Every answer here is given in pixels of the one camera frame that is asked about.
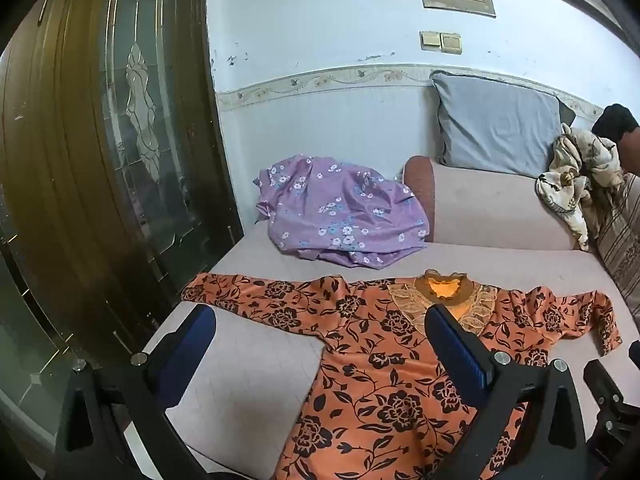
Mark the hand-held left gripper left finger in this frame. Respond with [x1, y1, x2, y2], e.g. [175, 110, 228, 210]
[55, 304, 217, 480]

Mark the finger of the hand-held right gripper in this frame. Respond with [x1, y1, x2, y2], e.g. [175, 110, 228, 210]
[583, 340, 640, 463]

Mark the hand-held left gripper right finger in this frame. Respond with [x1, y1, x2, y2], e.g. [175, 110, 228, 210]
[424, 304, 589, 480]

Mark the orange black floral blouse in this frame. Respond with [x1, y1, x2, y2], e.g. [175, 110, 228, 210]
[181, 269, 622, 480]

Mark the striped beige cushion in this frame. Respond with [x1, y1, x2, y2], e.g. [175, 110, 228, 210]
[595, 170, 640, 313]

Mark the purple floral garment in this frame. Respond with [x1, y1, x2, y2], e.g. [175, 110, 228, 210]
[255, 155, 431, 268]

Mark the cream floral cloth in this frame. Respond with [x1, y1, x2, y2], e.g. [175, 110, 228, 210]
[536, 124, 626, 252]

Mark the wooden door with glass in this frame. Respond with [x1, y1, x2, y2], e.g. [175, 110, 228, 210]
[0, 0, 246, 461]

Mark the grey pillow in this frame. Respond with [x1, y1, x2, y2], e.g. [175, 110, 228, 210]
[430, 70, 576, 178]

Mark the dark cushion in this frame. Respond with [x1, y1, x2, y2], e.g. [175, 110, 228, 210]
[557, 97, 578, 127]

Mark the floral wall border strip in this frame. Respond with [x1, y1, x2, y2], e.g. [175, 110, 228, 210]
[215, 64, 606, 117]

